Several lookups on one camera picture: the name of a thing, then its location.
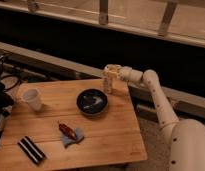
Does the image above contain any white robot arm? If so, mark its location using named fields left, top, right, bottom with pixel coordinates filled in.
left=103, top=64, right=205, bottom=171

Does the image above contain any white plastic cup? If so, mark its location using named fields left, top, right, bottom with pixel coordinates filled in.
left=22, top=89, right=42, bottom=111

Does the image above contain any wooden table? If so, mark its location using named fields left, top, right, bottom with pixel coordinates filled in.
left=0, top=79, right=147, bottom=171

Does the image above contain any red pepper toy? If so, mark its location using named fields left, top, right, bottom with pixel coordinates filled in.
left=59, top=124, right=77, bottom=140

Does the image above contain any black striped rectangular block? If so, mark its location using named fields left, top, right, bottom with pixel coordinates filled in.
left=17, top=136, right=46, bottom=165

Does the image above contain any black bowl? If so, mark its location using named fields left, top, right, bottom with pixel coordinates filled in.
left=76, top=89, right=108, bottom=116

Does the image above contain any metal window railing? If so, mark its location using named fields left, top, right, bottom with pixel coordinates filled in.
left=0, top=0, right=205, bottom=48

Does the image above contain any black equipment with cables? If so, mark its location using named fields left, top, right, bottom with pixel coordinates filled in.
left=0, top=55, right=21, bottom=139

